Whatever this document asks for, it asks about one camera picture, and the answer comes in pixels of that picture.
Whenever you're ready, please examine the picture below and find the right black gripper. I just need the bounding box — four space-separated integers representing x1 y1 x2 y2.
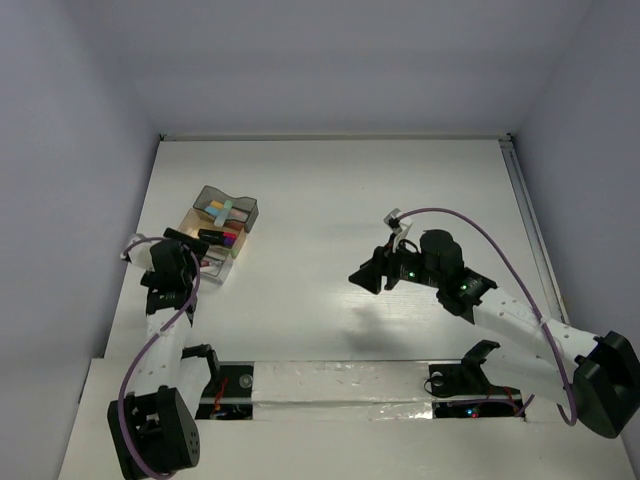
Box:
347 232 443 295

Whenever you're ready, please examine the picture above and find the red pen clear barrel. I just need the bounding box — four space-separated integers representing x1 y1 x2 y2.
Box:
201 255 226 268

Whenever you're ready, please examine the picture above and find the pink black highlighter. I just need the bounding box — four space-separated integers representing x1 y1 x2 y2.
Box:
198 229 237 241

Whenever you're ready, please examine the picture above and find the light blue marker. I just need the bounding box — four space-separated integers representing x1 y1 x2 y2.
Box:
205 201 229 222

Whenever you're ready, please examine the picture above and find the light green marker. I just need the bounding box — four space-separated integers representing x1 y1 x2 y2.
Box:
214 200 233 228

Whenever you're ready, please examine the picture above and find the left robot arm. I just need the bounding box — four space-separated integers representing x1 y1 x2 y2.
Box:
107 228 222 479

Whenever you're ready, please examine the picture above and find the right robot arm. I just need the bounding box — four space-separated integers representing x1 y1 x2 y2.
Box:
348 229 639 439

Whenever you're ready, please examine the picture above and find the clear plastic container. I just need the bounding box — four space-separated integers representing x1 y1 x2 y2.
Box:
200 250 234 285

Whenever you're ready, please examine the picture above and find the orange translucent container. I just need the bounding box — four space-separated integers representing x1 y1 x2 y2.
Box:
178 208 247 259

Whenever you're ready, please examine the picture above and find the grey translucent container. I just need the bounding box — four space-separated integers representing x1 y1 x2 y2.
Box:
193 185 259 233

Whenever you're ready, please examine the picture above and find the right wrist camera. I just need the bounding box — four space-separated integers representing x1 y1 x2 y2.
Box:
383 208 413 252

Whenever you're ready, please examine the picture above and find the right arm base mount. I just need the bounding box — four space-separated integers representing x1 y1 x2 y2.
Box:
423 340 529 419

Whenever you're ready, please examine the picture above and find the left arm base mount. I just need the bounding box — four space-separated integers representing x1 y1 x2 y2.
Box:
181 344 254 420

